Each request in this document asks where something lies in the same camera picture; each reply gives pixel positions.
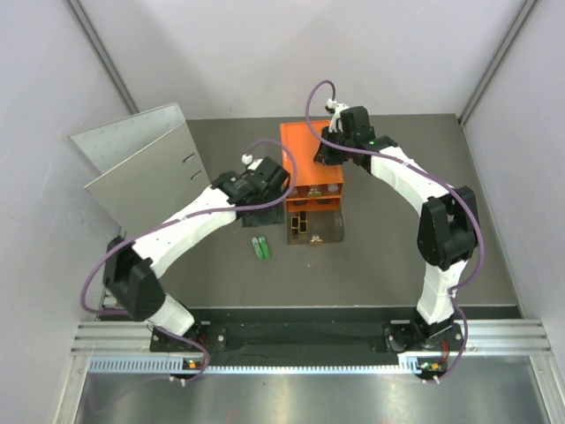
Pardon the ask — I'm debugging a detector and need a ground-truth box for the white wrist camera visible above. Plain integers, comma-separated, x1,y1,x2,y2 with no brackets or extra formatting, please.
326,98,349,133
241,154,263,170

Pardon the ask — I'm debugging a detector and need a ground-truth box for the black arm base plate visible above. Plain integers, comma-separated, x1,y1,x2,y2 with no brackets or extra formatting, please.
148,321,467,354

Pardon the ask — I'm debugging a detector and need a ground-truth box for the orange drawer box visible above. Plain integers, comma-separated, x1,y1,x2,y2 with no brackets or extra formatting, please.
280,122,344,203

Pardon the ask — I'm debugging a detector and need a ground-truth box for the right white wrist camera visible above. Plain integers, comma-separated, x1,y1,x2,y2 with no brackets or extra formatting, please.
326,98,349,133

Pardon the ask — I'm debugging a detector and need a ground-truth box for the clear acrylic drawer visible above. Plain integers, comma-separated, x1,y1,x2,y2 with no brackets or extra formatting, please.
288,184,343,200

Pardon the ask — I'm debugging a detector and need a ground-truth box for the grey metal panel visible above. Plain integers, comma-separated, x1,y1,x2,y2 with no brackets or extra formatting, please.
70,103,209,235

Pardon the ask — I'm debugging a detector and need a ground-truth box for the green lipstick tube left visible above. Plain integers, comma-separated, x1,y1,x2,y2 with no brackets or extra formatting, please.
252,237,264,260

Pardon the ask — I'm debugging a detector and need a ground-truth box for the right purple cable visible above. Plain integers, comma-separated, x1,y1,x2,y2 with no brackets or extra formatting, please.
305,79,486,383

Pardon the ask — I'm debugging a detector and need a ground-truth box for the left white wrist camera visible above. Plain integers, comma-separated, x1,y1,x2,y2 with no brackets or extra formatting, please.
241,154,263,170

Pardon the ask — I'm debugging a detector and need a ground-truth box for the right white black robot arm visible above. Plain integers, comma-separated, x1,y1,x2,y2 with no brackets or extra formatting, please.
314,125,485,352

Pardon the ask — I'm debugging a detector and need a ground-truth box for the slotted grey cable duct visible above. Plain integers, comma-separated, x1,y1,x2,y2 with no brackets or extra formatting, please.
89,356,421,375

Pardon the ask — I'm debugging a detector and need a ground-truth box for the green lipstick tube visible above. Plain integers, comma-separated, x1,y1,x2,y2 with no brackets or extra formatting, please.
258,236,271,259
252,237,264,260

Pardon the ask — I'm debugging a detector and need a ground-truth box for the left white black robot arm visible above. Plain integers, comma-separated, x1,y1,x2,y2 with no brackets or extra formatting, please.
102,155,290,351

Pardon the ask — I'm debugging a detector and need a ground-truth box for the aluminium frame rail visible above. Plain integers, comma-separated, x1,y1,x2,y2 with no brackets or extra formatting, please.
72,319,552,356

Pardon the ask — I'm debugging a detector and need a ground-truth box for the gold black compact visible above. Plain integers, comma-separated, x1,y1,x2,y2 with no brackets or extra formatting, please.
298,211,308,234
290,214,300,238

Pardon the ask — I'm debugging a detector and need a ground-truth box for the green lipstick tube right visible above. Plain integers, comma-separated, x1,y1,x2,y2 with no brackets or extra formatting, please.
258,236,271,259

